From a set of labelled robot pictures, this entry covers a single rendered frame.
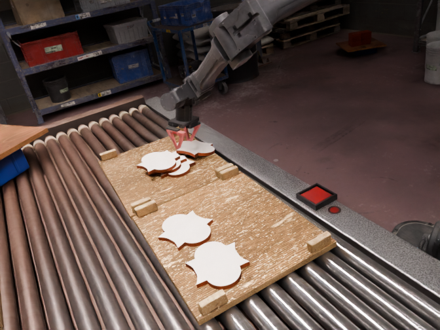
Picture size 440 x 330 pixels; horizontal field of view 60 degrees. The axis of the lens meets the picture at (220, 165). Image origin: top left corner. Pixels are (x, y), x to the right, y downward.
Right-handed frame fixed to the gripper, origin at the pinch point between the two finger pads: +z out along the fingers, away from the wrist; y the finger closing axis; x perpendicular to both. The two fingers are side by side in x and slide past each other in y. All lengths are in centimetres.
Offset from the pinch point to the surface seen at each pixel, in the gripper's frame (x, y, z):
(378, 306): 71, 41, 3
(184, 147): 2.3, 2.7, -0.1
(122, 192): -4.6, 26.8, 8.0
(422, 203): 87, -134, 63
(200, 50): -208, -363, 31
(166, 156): 0.0, 10.3, 0.9
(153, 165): -0.4, 16.7, 2.0
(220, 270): 40, 47, 4
